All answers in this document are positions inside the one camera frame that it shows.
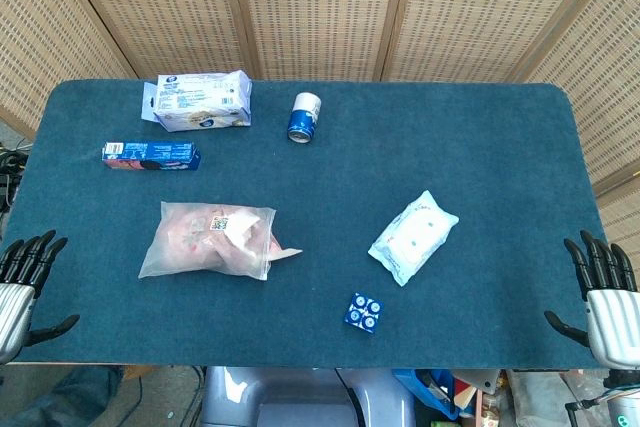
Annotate grey robot torso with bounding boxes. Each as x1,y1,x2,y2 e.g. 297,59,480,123
198,365,417,427

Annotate blue white can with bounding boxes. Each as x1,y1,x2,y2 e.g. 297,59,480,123
286,91,323,143

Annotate blue storage bin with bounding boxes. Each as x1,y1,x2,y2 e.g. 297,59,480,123
392,369,459,423

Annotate light blue cartoon wipes pack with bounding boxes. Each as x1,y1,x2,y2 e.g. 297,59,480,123
367,189,460,288

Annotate black floor cables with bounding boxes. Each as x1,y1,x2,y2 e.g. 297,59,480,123
0,136,29,216

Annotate pink clothes bundle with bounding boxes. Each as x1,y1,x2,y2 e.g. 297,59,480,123
154,204,304,273

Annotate blue toy building block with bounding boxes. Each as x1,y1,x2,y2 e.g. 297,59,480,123
342,291,386,334

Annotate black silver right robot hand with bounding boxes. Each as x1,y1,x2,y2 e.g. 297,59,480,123
543,229,640,373

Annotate blue toothpaste box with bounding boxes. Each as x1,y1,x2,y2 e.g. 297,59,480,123
101,140,203,172

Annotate white blue tissue pack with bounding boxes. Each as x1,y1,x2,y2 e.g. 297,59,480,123
140,69,254,133

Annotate translucent plastic zip bag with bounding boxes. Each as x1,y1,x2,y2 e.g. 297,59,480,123
138,200,278,282

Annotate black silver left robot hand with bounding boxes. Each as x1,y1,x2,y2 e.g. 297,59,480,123
0,229,81,366

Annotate teal table mat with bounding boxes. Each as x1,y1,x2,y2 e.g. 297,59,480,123
0,78,635,369

